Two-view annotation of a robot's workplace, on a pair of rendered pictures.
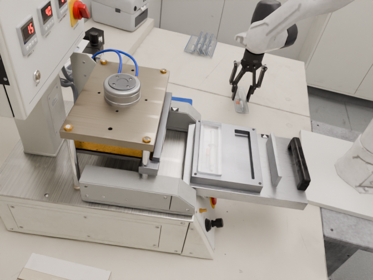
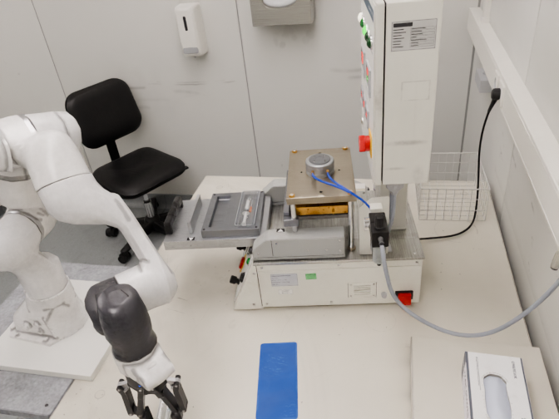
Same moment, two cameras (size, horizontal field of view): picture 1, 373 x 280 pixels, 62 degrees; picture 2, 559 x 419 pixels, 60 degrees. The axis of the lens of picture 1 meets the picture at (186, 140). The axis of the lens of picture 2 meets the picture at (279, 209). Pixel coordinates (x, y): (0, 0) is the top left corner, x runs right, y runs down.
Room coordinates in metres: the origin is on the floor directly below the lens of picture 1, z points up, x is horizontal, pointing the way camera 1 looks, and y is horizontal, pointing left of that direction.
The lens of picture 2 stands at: (1.73, 0.23, 1.78)
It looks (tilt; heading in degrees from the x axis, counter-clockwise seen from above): 33 degrees down; 190
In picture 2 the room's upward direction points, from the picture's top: 7 degrees counter-clockwise
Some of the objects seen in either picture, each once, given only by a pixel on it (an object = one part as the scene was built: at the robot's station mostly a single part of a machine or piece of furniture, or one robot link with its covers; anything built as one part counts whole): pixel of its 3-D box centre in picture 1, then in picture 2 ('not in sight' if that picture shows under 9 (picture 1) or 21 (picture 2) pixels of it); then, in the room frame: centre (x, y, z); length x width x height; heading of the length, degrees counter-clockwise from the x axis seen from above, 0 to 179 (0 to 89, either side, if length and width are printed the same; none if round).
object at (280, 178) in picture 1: (243, 159); (220, 217); (0.56, -0.15, 0.97); 0.30 x 0.22 x 0.08; 93
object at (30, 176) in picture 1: (110, 151); (334, 224); (0.54, 0.19, 0.93); 0.46 x 0.35 x 0.01; 93
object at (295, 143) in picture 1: (298, 161); (173, 214); (0.57, -0.29, 0.99); 0.15 x 0.02 x 0.04; 3
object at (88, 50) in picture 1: (95, 61); (375, 234); (0.76, 0.30, 1.05); 0.15 x 0.05 x 0.15; 3
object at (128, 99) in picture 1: (110, 98); (332, 181); (0.56, 0.19, 1.08); 0.31 x 0.24 x 0.13; 3
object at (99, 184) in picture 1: (140, 190); (300, 190); (0.41, 0.08, 0.97); 0.25 x 0.05 x 0.07; 93
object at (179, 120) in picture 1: (160, 113); (295, 244); (0.69, 0.09, 0.97); 0.26 x 0.05 x 0.07; 93
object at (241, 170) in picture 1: (226, 153); (234, 213); (0.56, -0.10, 0.98); 0.20 x 0.17 x 0.03; 3
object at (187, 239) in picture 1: (127, 170); (322, 252); (0.56, 0.15, 0.84); 0.53 x 0.37 x 0.17; 93
